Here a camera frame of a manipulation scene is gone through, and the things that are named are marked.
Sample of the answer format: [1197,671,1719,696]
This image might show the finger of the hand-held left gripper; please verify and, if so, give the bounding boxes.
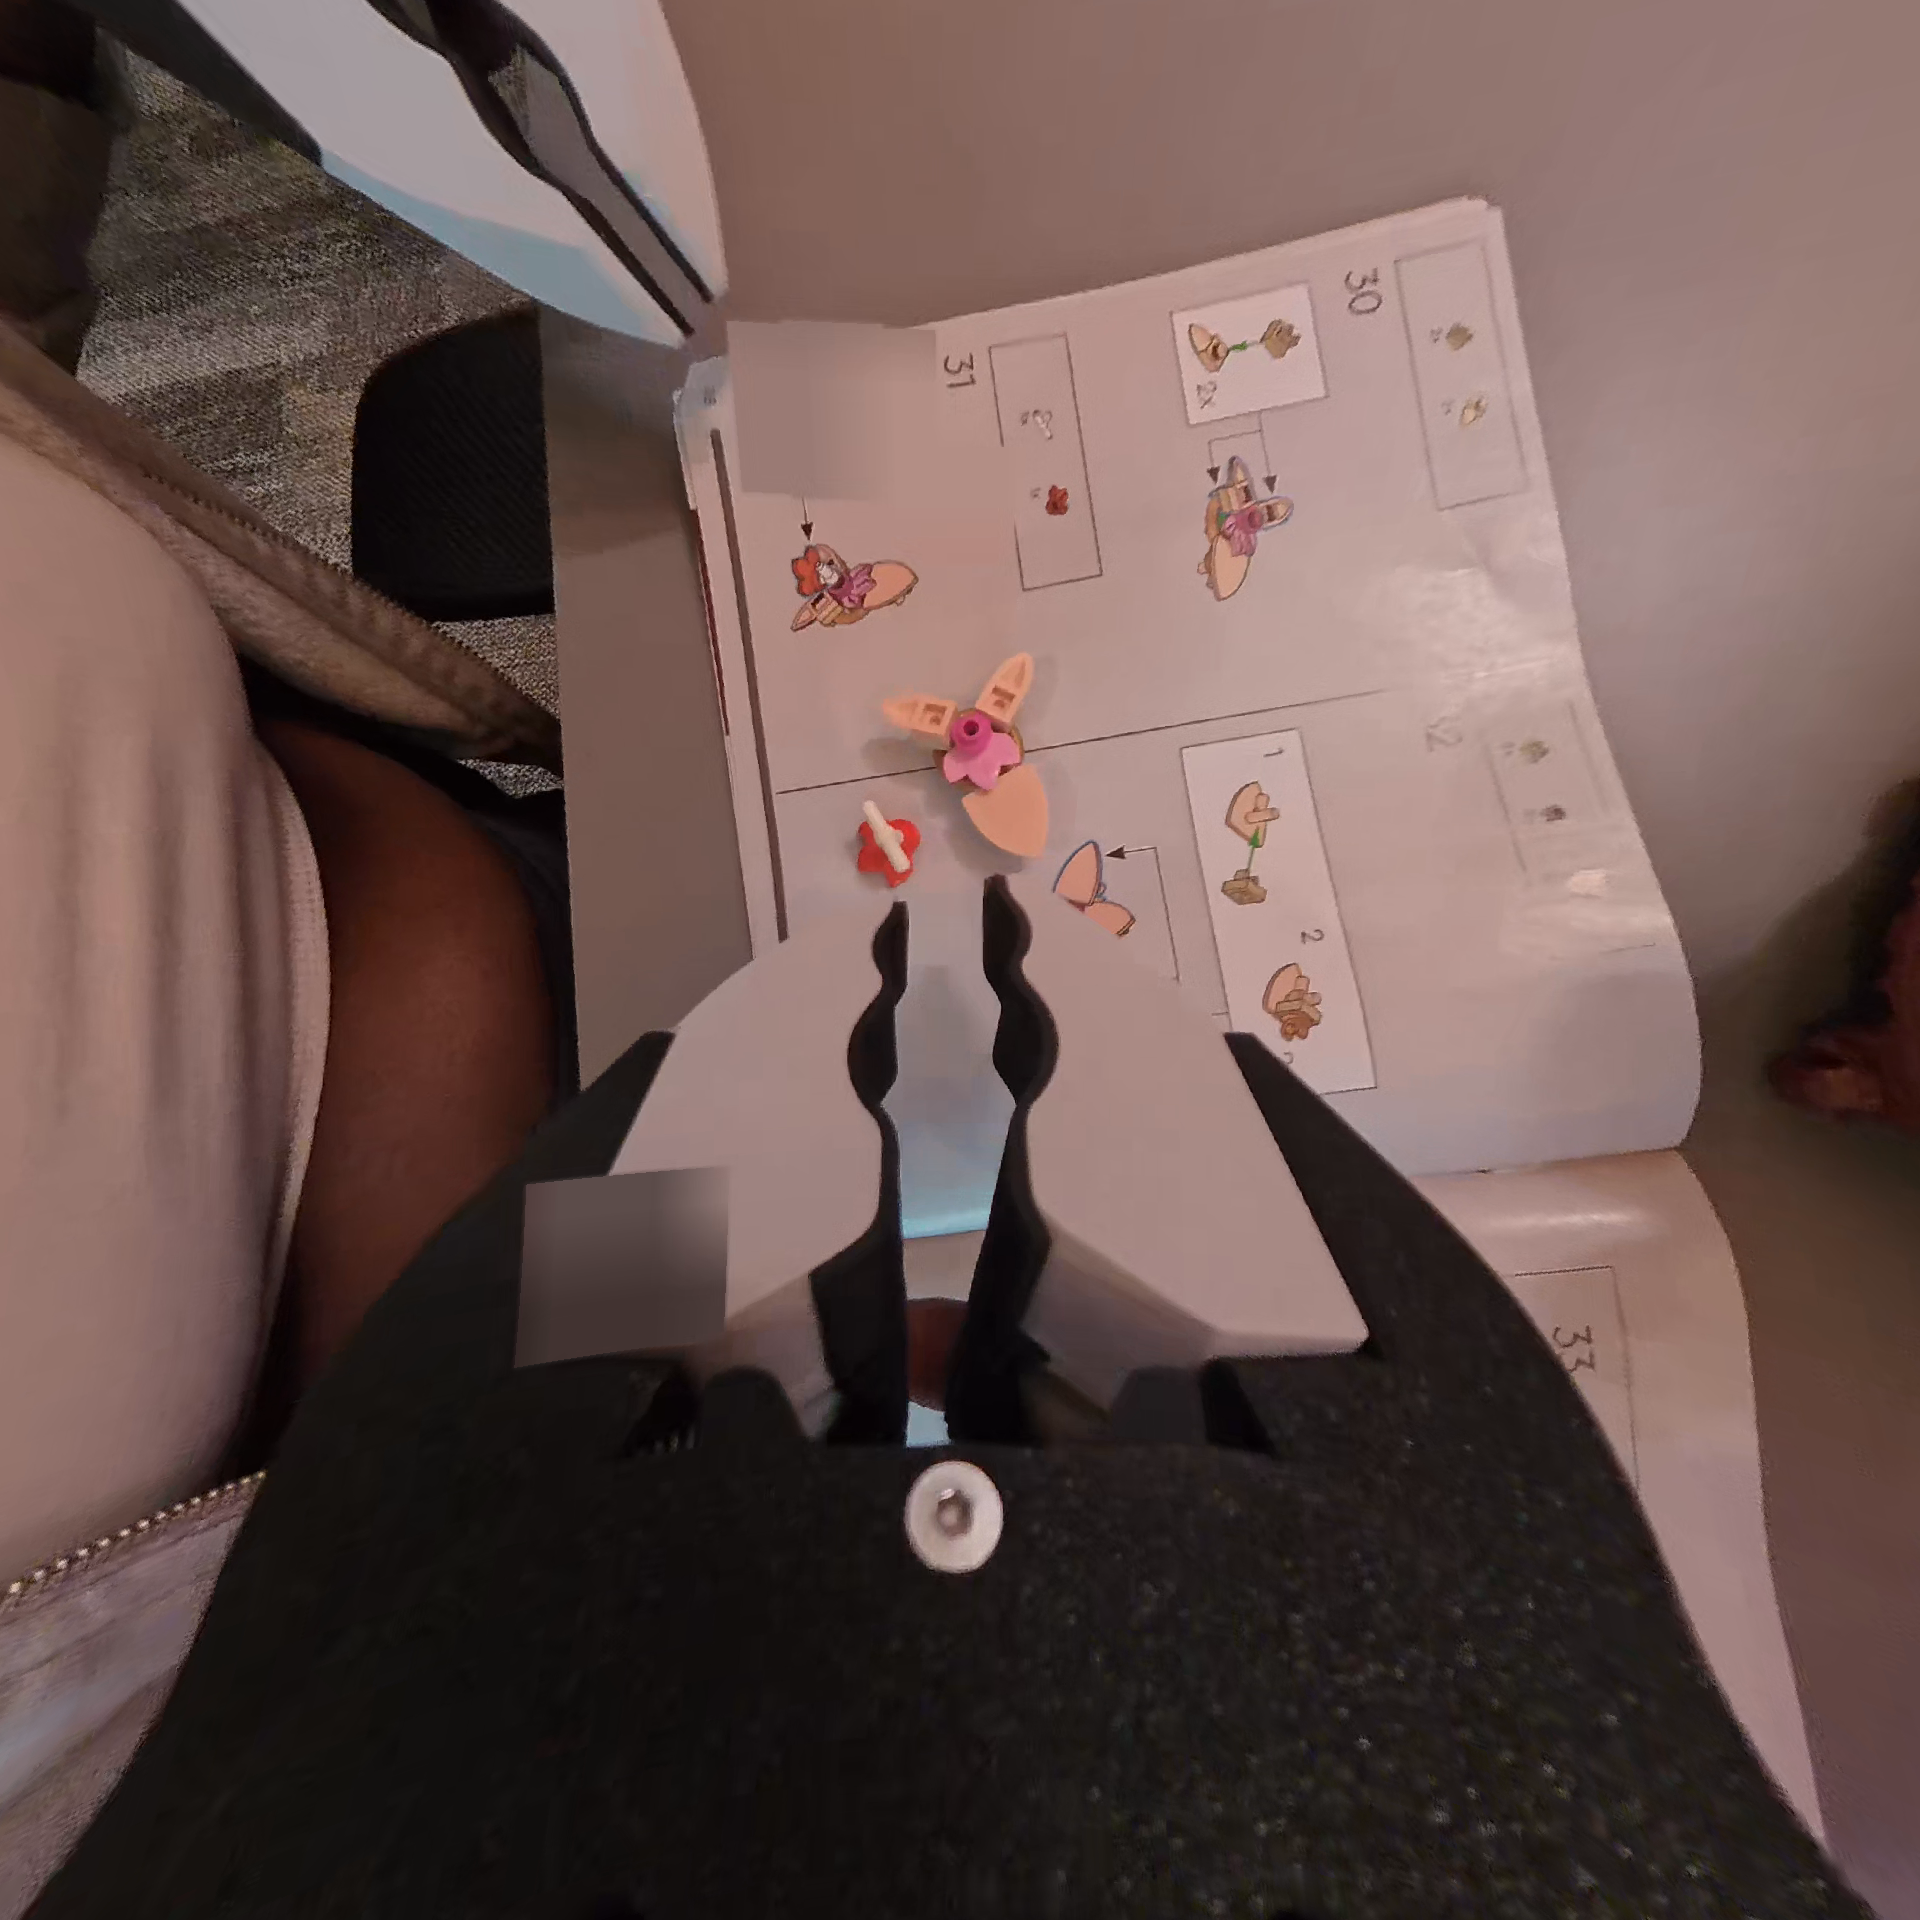
[196,0,709,348]
[450,0,732,309]

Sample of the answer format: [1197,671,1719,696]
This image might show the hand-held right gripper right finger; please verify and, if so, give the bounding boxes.
[949,877,1370,1446]

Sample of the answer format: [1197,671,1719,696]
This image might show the black chair armrest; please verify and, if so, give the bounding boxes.
[349,313,560,621]

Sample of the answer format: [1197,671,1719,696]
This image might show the dark brown object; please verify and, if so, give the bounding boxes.
[1767,782,1920,1121]

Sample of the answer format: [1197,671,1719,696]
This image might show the person's leg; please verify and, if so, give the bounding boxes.
[240,706,579,1442]

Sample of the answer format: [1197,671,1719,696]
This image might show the peach petal pink flower assembly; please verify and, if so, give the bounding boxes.
[882,652,1052,861]

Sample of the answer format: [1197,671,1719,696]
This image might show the brick instruction booklet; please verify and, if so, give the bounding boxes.
[674,193,1839,1855]

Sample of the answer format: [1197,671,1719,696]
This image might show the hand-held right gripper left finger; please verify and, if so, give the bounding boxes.
[612,906,911,1446]

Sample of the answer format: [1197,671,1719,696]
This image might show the grey desk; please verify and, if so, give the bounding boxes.
[546,0,1920,1920]

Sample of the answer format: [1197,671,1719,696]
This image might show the beige zip jacket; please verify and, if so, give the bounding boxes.
[0,317,564,1863]

